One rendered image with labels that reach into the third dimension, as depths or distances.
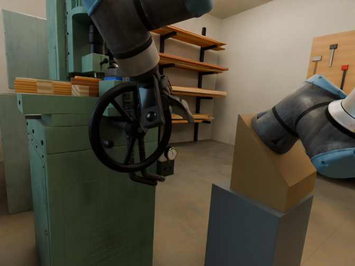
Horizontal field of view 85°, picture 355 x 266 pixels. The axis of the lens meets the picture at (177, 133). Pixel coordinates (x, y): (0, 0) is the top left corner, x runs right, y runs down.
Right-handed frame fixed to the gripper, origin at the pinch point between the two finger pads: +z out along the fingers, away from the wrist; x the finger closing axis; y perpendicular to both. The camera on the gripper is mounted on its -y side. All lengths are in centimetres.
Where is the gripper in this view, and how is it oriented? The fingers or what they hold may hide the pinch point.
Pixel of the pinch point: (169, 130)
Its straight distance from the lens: 57.0
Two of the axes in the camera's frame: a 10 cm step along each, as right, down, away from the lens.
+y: 0.1, -7.5, 6.6
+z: 2.9, 6.3, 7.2
